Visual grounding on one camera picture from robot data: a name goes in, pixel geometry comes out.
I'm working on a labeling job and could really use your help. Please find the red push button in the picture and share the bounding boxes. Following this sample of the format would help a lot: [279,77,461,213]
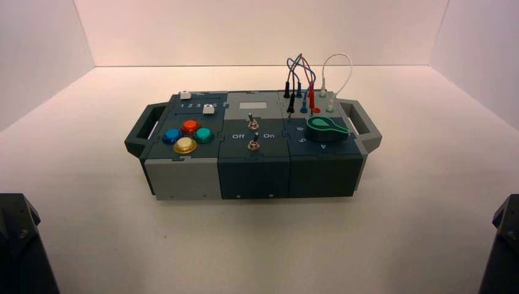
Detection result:
[181,119,200,136]

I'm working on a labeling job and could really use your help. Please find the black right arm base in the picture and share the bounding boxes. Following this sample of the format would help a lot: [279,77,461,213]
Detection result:
[478,194,519,294]

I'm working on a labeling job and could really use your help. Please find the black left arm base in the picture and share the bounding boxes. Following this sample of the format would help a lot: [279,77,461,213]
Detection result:
[0,193,61,294]

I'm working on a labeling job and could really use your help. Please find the teal push button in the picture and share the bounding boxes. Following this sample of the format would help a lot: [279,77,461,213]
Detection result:
[193,127,215,145]

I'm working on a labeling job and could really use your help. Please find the yellow push button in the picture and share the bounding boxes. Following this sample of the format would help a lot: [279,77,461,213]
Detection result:
[173,137,198,156]

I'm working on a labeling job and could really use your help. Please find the blue push button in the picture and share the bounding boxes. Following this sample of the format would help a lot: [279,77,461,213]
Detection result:
[162,128,184,146]

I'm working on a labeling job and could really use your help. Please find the grey and teal task box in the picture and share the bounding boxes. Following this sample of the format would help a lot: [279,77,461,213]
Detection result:
[124,89,383,201]

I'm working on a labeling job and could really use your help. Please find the green rotary knob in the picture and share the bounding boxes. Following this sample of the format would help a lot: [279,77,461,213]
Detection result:
[306,116,350,143]

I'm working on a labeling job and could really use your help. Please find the black patch cable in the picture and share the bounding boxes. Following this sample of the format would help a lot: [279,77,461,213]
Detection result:
[283,53,305,121]

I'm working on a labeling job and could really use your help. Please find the red patch cable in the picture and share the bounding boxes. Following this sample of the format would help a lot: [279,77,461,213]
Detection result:
[300,55,322,115]

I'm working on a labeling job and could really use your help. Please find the white patch cable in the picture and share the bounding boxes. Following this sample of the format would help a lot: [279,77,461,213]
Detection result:
[319,53,353,113]

